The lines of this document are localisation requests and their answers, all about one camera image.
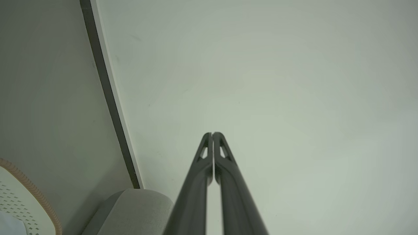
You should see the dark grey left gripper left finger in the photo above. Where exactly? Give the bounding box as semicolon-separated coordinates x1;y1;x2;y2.
162;132;214;235

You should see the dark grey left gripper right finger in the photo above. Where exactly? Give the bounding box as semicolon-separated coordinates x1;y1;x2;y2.
213;132;269;235

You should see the white laundry basket, woven rim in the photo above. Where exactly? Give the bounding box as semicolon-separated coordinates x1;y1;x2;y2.
0;158;63;235

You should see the dark skirting board strip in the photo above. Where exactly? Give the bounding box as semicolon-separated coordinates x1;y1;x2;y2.
79;0;141;189

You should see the white garment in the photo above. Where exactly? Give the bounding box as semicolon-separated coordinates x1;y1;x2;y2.
0;211;28;235

